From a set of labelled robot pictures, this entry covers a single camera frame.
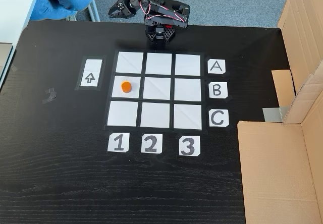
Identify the round orange token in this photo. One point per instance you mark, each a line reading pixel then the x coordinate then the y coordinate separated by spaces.
pixel 126 86

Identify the black and red clamp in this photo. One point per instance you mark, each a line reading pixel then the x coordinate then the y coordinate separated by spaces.
pixel 167 26

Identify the white paper sheet with arrow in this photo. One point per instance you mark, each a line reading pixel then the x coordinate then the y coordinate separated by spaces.
pixel 90 73

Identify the white side table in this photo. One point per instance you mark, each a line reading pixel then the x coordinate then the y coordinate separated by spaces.
pixel 15 7

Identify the paper label letter A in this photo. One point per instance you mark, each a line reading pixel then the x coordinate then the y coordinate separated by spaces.
pixel 216 67

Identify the paper label letter B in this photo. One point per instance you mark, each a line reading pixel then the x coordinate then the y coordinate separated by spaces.
pixel 217 89

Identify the grey flat panel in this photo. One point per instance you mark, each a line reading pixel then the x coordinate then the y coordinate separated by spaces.
pixel 5 62

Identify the paper label number 1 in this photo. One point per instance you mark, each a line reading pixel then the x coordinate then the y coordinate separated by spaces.
pixel 118 142

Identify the paper label number 2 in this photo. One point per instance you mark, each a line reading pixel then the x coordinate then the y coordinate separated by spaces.
pixel 151 143

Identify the paper label letter C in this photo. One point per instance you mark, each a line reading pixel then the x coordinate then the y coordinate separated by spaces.
pixel 218 118

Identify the paper label number 3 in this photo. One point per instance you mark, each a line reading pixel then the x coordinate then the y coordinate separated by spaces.
pixel 189 145

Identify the brown cardboard screen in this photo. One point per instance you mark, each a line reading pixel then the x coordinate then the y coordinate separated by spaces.
pixel 277 171

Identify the black tape grid frame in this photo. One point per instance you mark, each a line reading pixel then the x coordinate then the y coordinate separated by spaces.
pixel 141 100

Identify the grey duct tape strip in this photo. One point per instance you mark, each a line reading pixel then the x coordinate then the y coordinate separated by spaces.
pixel 273 114

